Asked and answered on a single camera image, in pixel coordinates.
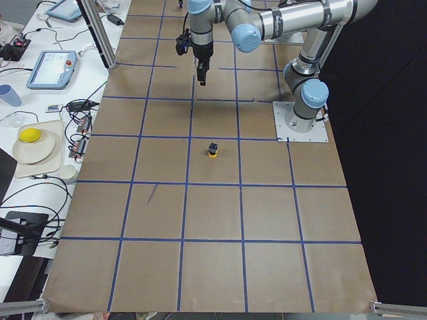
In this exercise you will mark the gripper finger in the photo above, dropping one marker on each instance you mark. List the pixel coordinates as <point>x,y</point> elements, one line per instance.
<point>199,75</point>
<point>204,70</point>

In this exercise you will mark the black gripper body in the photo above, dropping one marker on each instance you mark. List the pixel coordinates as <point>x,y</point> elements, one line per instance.
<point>203,52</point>

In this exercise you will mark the yellow push button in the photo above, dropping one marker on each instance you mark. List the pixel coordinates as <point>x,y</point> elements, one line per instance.
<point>212,151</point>

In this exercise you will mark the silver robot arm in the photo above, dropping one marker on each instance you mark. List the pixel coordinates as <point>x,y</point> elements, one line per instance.
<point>318,23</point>

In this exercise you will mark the black power adapter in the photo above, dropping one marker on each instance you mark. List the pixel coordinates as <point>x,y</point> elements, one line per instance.
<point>115,19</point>

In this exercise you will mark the white paper cup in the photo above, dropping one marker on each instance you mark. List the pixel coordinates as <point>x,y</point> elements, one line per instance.
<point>69,173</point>

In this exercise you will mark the beige tray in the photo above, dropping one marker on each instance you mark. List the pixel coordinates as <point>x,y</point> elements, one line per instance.
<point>51,163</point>

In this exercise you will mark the yellow lemon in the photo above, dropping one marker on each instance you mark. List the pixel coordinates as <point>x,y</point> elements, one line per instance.
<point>30,135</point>

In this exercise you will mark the beige plate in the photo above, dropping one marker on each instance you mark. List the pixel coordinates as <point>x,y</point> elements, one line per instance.
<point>30,153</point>

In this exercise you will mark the blue plastic cup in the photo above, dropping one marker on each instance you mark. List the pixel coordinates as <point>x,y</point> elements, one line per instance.
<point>10,96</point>

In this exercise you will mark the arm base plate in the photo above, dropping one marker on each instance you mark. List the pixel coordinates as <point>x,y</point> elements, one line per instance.
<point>291,128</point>

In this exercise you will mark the aluminium frame post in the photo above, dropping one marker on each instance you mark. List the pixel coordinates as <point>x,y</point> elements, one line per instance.
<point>97,30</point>

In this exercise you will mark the teach pendant near post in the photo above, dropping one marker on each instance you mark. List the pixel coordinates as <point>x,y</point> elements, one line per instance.
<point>53,70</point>

